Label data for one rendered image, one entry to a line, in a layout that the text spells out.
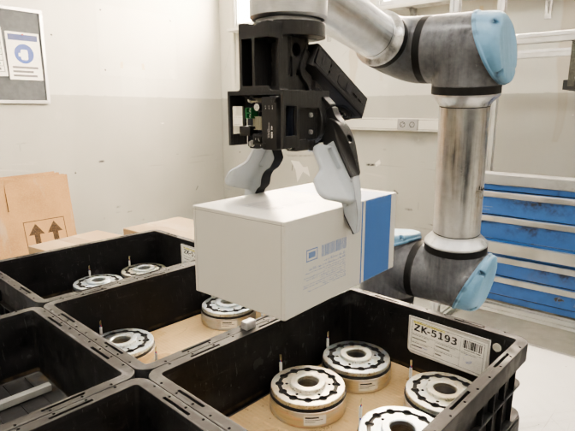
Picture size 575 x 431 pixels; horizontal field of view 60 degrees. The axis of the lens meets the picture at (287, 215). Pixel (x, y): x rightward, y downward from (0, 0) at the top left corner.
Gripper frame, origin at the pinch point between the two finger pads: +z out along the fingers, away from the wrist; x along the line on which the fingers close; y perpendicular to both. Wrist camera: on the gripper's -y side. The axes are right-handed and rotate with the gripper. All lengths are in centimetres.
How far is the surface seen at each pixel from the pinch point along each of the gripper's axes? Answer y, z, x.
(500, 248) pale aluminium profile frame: -192, 53, -33
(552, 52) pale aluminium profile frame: -262, -39, -36
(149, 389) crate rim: 13.6, 17.6, -10.3
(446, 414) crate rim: -2.7, 17.7, 16.3
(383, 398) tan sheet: -15.2, 27.8, 2.8
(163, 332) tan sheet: -8.4, 27.8, -38.4
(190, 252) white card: -29, 21, -55
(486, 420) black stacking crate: -13.3, 23.8, 17.2
